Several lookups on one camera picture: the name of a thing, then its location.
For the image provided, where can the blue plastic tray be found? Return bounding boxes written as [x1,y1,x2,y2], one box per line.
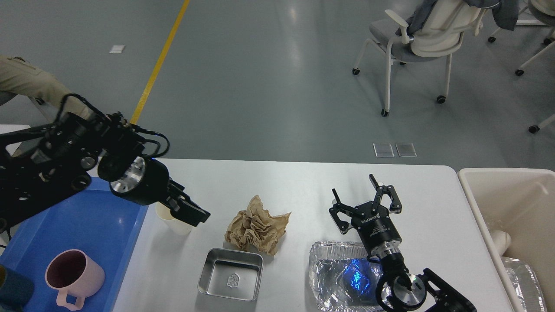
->
[1,178,147,312]

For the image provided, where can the beige plastic bin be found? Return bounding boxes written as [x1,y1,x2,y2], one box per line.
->
[458,168,555,312]

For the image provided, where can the crumpled brown paper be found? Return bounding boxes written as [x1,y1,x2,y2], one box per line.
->
[224,195,291,256]

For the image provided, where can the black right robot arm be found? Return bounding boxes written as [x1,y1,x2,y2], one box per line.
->
[329,174,476,312]

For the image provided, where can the white cup in bin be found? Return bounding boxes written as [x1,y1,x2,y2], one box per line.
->
[490,230,512,257]

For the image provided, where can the cream paper cup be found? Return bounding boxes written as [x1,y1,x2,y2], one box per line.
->
[155,202,193,236]

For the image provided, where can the aluminium foil tray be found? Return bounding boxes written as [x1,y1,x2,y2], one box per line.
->
[308,241,383,312]

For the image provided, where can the white side table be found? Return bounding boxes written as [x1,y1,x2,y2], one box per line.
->
[0,124,30,156]

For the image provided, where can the floor outlet plates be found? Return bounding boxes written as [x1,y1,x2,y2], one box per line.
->
[373,143,418,158]

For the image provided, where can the white office chair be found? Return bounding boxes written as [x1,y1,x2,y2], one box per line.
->
[352,0,488,117]

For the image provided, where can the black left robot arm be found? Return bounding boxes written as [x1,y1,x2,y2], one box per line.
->
[0,94,210,232]

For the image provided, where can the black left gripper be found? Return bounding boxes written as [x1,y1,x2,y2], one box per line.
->
[109,157,211,227]

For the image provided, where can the foil tray in bin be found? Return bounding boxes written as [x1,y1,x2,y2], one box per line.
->
[501,257,547,312]

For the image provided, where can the person in black sweater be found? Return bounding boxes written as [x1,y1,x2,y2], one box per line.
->
[0,55,94,120]

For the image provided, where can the pink mug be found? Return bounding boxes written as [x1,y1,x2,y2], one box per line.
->
[44,249,105,311]

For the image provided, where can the teal cylinder object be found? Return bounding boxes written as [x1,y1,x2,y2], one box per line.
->
[0,265,34,312]

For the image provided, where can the square steel tray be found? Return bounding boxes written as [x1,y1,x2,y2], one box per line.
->
[197,248,264,302]

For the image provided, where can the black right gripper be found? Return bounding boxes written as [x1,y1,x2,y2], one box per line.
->
[329,174,403,256]

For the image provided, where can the grey jacket on chair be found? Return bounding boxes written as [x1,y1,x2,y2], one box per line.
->
[406,0,519,36]

